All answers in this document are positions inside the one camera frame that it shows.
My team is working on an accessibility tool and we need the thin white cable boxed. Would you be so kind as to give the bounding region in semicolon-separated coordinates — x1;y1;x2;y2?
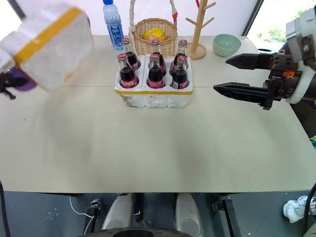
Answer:
69;196;96;236

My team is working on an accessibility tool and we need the glass cola bottle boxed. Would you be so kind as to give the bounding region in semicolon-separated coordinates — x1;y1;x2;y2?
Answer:
146;53;166;89
150;39;167;76
170;55;191;90
118;52;140;89
121;38;142;73
173;39;190;70

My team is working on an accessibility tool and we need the pale green bowl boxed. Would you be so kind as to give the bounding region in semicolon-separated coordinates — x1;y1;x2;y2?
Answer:
212;34;242;58

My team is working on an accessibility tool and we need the wooden mug tree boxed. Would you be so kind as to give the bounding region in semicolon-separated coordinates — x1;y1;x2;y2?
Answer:
185;0;216;61

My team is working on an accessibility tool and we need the purple rounded object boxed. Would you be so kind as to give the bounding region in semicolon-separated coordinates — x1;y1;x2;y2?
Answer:
9;68;37;91

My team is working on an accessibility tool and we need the blue plastic water bottle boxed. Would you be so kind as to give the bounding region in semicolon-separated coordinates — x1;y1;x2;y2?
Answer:
102;0;124;51

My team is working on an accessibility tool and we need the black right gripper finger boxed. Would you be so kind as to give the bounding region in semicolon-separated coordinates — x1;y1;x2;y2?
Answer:
225;53;273;71
213;79;275;111

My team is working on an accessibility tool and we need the black table leg bracket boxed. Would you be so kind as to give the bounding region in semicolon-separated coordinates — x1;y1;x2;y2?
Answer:
210;193;240;237
85;197;102;221

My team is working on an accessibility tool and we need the white foam box yellow tape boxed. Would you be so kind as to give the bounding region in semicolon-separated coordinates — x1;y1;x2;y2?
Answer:
0;2;96;93

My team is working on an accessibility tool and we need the dark window frame post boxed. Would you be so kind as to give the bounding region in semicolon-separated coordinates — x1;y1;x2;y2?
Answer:
242;0;264;37

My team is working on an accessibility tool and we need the white cloth on floor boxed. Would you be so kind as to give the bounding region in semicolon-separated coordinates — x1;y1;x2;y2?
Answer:
282;195;316;224

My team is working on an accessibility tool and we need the white foam crate yellow tape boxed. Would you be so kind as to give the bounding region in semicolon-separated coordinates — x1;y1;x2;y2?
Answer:
114;54;194;110

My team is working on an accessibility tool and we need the wicker basket with handle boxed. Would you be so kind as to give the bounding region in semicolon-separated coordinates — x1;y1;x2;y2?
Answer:
128;0;179;57

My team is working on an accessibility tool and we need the black cable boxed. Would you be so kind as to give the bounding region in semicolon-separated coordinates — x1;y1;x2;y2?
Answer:
302;182;316;237
0;181;11;237

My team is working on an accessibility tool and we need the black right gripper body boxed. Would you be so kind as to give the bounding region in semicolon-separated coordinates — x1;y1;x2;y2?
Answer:
269;52;303;102

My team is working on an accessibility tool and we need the grey rounded robot leg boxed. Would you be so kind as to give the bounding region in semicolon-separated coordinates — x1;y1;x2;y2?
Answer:
174;192;205;237
101;193;134;231

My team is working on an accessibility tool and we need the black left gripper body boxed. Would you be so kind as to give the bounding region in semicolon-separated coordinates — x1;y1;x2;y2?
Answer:
0;73;17;100

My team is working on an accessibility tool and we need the yellow fruit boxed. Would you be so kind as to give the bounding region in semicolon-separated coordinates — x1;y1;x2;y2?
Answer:
144;28;165;40

